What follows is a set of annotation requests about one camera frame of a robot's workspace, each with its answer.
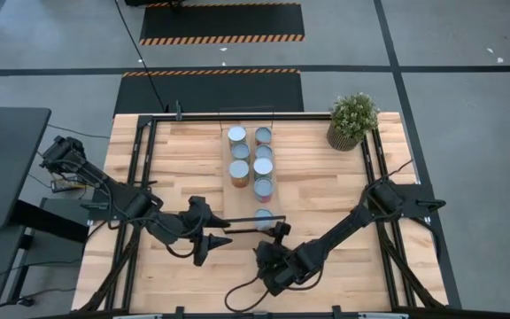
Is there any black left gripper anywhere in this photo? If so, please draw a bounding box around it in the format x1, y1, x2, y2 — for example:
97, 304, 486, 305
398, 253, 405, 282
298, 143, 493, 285
168, 197, 234, 267

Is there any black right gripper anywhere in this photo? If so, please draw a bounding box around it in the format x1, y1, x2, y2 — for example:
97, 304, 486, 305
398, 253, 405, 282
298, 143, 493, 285
254, 221, 293, 280

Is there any light blue tin can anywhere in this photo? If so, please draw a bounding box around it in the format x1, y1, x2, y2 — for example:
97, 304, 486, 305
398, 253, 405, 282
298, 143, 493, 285
253, 208, 275, 231

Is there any magenta soup label can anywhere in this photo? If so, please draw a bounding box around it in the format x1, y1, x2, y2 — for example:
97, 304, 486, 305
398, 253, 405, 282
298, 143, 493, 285
253, 177, 275, 204

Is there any orange pineapple label can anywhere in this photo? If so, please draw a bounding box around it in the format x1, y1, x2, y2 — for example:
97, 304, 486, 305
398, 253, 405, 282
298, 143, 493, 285
228, 159, 251, 189

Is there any blue cherry label can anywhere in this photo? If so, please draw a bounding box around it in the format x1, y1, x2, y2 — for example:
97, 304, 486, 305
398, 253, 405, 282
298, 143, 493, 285
252, 157, 274, 181

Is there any teal tomato label can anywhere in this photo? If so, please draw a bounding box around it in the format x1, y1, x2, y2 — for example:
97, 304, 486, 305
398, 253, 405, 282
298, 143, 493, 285
227, 125, 248, 147

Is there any green potted plant ribbed pot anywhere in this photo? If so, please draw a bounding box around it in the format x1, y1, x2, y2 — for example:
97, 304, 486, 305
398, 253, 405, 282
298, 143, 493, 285
325, 91, 381, 152

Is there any black hazard-striped floor mat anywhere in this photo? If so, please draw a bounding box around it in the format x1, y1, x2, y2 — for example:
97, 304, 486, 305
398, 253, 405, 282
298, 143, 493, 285
138, 2, 306, 47
112, 67, 305, 114

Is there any black power brick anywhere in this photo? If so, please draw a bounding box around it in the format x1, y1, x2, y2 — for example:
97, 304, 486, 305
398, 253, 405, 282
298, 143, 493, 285
50, 175, 84, 193

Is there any black desk support bar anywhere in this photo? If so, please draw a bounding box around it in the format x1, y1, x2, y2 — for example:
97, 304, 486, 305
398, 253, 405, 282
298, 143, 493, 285
10, 198, 91, 244

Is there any dark grey desk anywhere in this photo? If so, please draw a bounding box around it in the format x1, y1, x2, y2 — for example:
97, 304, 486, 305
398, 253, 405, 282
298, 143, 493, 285
0, 105, 52, 230

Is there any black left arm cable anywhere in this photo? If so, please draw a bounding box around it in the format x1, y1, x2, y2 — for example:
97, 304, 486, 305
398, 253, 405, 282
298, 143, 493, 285
165, 242, 197, 260

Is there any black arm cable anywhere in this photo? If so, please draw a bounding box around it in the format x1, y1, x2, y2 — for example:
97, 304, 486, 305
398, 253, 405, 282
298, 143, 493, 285
223, 265, 322, 314
165, 242, 197, 260

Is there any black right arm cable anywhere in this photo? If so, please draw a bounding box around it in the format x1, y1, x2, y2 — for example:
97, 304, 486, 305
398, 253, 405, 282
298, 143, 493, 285
223, 265, 322, 314

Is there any black aluminium table frame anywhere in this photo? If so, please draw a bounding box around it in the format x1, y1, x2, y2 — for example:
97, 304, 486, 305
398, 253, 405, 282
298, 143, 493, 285
75, 113, 449, 319

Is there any thin black floor cable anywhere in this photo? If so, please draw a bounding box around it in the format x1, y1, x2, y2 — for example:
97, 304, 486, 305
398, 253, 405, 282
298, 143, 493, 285
46, 122, 111, 140

